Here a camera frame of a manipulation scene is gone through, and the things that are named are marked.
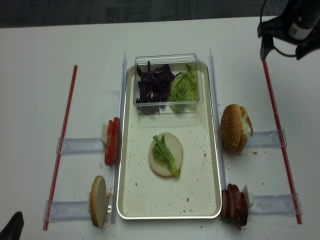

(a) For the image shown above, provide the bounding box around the torn bun piece right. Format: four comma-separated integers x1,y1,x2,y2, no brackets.
236,106,254,155

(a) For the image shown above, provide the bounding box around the black object bottom left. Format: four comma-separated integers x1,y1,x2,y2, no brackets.
0,211,25,240

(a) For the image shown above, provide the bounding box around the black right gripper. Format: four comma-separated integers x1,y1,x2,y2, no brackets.
257,0,320,60

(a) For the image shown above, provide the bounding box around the clear rail upper right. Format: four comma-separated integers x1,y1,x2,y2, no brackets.
245,129,287,149

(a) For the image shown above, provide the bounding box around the green lettuce leaf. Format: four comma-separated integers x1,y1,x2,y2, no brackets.
152,134,181,178

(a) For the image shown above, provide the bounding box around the clear rail upper left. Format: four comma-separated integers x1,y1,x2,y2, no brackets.
55,137,105,155

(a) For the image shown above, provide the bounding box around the purple cabbage pile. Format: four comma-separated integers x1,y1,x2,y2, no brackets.
136,61,175,103

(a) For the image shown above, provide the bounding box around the sesame bun top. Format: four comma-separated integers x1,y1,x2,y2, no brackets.
220,104,242,153

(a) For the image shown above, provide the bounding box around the clear rail lower right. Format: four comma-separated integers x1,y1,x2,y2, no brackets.
249,194,303,216

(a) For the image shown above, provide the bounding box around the silver metal tray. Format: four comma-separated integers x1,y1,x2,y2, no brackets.
116,62,222,220

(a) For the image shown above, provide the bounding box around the clear rail lower left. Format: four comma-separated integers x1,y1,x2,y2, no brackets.
43,200,92,223

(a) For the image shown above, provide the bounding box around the clear vertical rail left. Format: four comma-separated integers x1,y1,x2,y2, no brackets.
110,53,128,224

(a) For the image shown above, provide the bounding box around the bottom bun slice on tray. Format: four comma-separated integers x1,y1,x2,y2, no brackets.
148,132,185,179

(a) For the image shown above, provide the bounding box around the green lettuce pile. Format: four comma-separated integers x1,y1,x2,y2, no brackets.
167,64,198,102

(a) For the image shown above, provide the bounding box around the clear plastic container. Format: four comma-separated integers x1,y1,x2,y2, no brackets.
133,53,203,115

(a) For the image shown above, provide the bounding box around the white block behind tomatoes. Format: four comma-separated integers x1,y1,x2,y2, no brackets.
100,123,108,146

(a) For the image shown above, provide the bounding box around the front meat patty slice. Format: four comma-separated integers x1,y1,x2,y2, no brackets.
220,189,231,221

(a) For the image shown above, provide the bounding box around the rear tomato slice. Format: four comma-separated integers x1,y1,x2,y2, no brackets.
112,117,120,161

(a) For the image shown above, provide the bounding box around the left red rail strip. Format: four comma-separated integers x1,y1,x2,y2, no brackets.
43,65,78,231

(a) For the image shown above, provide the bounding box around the right red rail strip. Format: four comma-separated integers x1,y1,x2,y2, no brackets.
262,60,303,225

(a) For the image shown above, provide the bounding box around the white block behind patties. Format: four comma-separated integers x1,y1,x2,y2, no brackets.
241,185,254,210

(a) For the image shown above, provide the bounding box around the rear meat patty slice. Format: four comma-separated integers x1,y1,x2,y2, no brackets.
236,192,248,230

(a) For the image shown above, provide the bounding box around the red rail strip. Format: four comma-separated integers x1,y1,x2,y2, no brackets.
43,65,78,231
262,60,303,225

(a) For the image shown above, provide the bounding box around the standing bun slice left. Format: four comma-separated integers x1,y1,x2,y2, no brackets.
90,175,107,228

